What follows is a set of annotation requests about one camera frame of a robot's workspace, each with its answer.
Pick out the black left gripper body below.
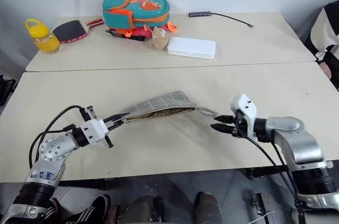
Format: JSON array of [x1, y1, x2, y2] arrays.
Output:
[[79, 105, 115, 149]]

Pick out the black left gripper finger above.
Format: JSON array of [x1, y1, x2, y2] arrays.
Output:
[[102, 112, 131, 124], [106, 119, 125, 131]]

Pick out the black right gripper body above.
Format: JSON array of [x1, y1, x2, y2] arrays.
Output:
[[230, 111, 249, 139]]

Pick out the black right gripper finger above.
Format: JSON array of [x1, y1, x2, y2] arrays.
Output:
[[210, 122, 237, 135], [213, 114, 236, 124]]

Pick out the grey plaid pouch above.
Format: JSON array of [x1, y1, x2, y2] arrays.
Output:
[[121, 89, 221, 125]]

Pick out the white rectangular plastic case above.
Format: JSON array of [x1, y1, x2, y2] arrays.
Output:
[[166, 36, 217, 60]]

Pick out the dark rounded shape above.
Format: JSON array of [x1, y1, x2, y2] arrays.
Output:
[[194, 192, 222, 224]]

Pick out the black object beside table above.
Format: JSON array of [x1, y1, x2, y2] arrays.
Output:
[[0, 75, 18, 107]]

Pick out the black red pen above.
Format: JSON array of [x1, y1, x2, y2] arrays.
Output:
[[104, 29, 146, 42]]

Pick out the black red table tennis paddle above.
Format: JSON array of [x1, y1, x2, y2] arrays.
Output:
[[51, 17, 105, 44]]

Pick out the black white striped sneaker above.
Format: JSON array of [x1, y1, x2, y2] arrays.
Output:
[[63, 194, 112, 224]]

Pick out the pink bag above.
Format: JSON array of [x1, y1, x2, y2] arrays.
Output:
[[131, 23, 170, 41]]

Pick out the yellow lidded plastic bottle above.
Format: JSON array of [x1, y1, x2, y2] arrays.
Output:
[[24, 17, 63, 55]]

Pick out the beige plush toy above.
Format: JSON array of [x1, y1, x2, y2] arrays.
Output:
[[147, 27, 171, 50]]

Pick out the grey usb hub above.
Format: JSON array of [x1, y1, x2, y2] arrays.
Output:
[[188, 10, 212, 19]]

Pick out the teal orange dinosaur backpack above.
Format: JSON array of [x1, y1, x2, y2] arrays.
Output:
[[102, 0, 177, 37]]

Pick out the person in black white top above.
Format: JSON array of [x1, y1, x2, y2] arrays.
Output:
[[304, 3, 339, 90]]

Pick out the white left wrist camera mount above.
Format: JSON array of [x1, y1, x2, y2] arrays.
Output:
[[79, 118, 110, 145]]

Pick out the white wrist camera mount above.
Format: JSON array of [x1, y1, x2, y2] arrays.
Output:
[[79, 118, 110, 145], [230, 93, 258, 137]]

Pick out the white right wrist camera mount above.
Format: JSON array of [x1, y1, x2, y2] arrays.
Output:
[[230, 93, 258, 137]]

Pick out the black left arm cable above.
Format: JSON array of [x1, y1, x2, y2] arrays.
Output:
[[28, 105, 86, 173]]

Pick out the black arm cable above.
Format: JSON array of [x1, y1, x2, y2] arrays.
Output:
[[28, 105, 86, 173], [236, 126, 306, 210]]

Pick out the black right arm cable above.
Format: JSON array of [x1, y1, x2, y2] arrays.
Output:
[[236, 126, 306, 210]]

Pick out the metal floor bracket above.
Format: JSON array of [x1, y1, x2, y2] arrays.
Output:
[[251, 193, 274, 224]]

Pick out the thin white cable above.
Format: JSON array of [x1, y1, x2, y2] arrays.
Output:
[[248, 210, 274, 224]]

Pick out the black usb hub cable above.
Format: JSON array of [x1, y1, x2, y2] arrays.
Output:
[[210, 12, 254, 28]]

